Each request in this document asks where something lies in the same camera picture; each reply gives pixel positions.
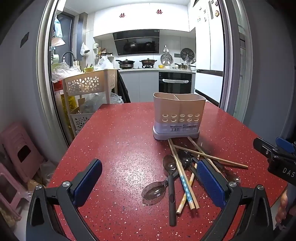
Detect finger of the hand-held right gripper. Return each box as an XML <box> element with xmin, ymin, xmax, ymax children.
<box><xmin>276</xmin><ymin>137</ymin><xmax>296</xmax><ymax>153</ymax></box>
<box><xmin>253</xmin><ymin>137</ymin><xmax>277</xmax><ymax>160</ymax></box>

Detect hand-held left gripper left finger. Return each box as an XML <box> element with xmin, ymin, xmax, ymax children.
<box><xmin>26</xmin><ymin>159</ymin><xmax>103</xmax><ymax>241</ymax></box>

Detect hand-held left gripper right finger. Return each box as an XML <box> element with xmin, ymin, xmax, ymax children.
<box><xmin>196</xmin><ymin>159</ymin><xmax>274</xmax><ymax>241</ymax></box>

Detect blue-patterned wooden chopstick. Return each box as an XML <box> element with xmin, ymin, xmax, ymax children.
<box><xmin>167</xmin><ymin>138</ymin><xmax>195</xmax><ymax>210</ymax></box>

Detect beige perforated utensil holder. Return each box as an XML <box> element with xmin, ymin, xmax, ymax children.
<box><xmin>152</xmin><ymin>92</ymin><xmax>206</xmax><ymax>141</ymax></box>

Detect person's right hand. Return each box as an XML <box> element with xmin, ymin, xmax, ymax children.
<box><xmin>275</xmin><ymin>189</ymin><xmax>289</xmax><ymax>224</ymax></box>

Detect plastic bag on floor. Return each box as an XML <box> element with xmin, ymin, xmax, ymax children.
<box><xmin>28</xmin><ymin>160</ymin><xmax>56</xmax><ymax>202</ymax></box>

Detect pink plastic stool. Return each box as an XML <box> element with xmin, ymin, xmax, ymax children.
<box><xmin>0</xmin><ymin>122</ymin><xmax>44</xmax><ymax>183</ymax></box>
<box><xmin>0</xmin><ymin>162</ymin><xmax>30</xmax><ymax>220</ymax></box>

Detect yellow bag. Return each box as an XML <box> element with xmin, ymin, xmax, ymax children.
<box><xmin>67</xmin><ymin>96</ymin><xmax>78</xmax><ymax>112</ymax></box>

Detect clear plastic bag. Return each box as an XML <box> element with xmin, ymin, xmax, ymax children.
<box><xmin>80</xmin><ymin>93</ymin><xmax>123</xmax><ymax>114</ymax></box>

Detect beige flower-pattern storage cart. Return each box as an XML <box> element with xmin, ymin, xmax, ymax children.
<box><xmin>62</xmin><ymin>69</ymin><xmax>117</xmax><ymax>139</ymax></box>

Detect black hanging garment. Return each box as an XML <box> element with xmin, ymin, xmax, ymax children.
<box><xmin>117</xmin><ymin>70</ymin><xmax>131</xmax><ymax>103</ymax></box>

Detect black built-in oven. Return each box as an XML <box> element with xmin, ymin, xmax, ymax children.
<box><xmin>159</xmin><ymin>71</ymin><xmax>192</xmax><ymax>94</ymax></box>

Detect grey base cabinets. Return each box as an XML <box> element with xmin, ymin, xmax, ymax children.
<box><xmin>118</xmin><ymin>70</ymin><xmax>160</xmax><ymax>103</ymax></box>

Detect crumpled clear plastic bags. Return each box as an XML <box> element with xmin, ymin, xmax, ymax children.
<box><xmin>51</xmin><ymin>61</ymin><xmax>81</xmax><ymax>82</ymax></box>

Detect round dark divided pan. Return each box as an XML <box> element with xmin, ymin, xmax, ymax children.
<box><xmin>180</xmin><ymin>47</ymin><xmax>193</xmax><ymax>59</ymax></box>

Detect black wok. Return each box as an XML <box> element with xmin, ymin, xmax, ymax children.
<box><xmin>116</xmin><ymin>59</ymin><xmax>136</xmax><ymax>69</ymax></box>

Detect black kitchen faucet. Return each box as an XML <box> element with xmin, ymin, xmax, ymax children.
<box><xmin>61</xmin><ymin>51</ymin><xmax>77</xmax><ymax>67</ymax></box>

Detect spice rack with bottles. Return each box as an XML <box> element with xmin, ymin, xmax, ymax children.
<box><xmin>96</xmin><ymin>47</ymin><xmax>115</xmax><ymax>58</ymax></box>

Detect round metal steamer rack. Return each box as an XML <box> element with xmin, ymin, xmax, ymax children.
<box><xmin>161</xmin><ymin>45</ymin><xmax>173</xmax><ymax>65</ymax></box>

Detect dark cooking pot with lid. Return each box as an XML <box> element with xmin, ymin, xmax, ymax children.
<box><xmin>139</xmin><ymin>58</ymin><xmax>158</xmax><ymax>69</ymax></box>

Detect black range hood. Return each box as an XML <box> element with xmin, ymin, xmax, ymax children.
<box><xmin>112</xmin><ymin>29</ymin><xmax>160</xmax><ymax>56</ymax></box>

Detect white upper cabinets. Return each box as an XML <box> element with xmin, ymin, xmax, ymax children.
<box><xmin>93</xmin><ymin>8</ymin><xmax>196</xmax><ymax>38</ymax></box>

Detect black wall switch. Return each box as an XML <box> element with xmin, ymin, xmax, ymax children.
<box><xmin>20</xmin><ymin>32</ymin><xmax>29</xmax><ymax>48</ymax></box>

